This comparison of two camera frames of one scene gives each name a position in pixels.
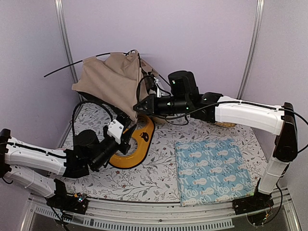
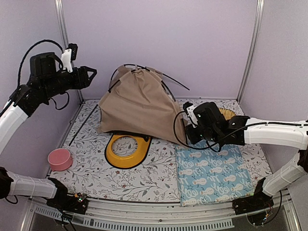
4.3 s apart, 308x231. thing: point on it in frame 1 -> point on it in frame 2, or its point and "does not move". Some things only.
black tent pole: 140,64 -> 83,124
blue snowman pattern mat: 211,170 does not move
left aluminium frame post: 59,6 does not move
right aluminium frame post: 252,49 does not move
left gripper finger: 127,135 -> 88,69
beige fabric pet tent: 116,76 -> 140,100
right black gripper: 151,105 -> 191,134
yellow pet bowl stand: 143,132 does not move
